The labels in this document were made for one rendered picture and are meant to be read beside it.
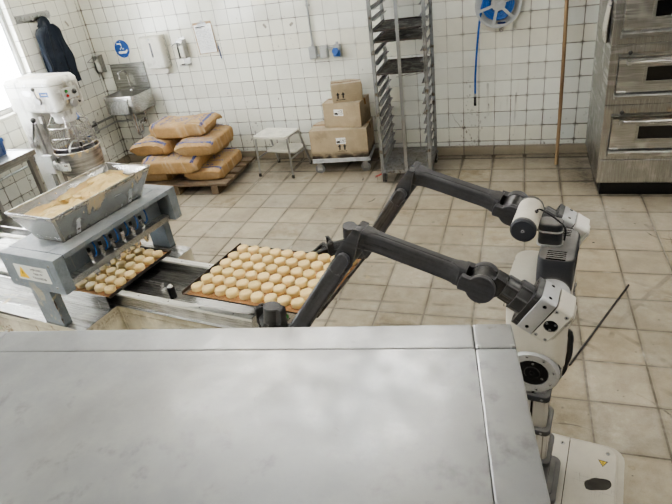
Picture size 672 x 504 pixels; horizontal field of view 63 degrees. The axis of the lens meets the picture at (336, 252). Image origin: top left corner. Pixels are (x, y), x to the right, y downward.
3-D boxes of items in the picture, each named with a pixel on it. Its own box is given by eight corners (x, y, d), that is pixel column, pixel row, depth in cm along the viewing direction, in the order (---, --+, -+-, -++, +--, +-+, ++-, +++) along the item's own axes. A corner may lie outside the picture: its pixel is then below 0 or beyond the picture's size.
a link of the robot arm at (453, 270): (340, 223, 149) (353, 211, 157) (330, 265, 155) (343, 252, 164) (500, 283, 138) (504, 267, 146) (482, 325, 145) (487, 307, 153)
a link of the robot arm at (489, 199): (396, 167, 186) (408, 153, 193) (391, 198, 196) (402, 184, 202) (525, 211, 172) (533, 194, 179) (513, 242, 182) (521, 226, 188)
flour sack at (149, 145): (164, 158, 566) (160, 143, 558) (131, 159, 579) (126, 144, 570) (198, 135, 625) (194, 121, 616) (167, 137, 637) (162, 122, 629)
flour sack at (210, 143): (213, 158, 547) (209, 142, 539) (175, 160, 557) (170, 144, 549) (237, 134, 608) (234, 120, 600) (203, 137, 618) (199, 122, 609)
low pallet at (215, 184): (128, 195, 594) (125, 186, 589) (165, 168, 660) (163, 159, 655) (228, 194, 561) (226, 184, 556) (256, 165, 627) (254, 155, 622)
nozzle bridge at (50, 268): (30, 319, 239) (-4, 252, 222) (143, 240, 294) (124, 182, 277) (83, 331, 225) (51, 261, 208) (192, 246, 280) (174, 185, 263)
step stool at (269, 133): (313, 163, 609) (306, 123, 587) (294, 178, 575) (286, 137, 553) (278, 161, 628) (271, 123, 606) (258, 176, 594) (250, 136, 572)
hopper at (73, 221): (17, 242, 227) (3, 213, 221) (115, 188, 270) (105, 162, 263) (65, 250, 215) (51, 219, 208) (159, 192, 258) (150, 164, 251)
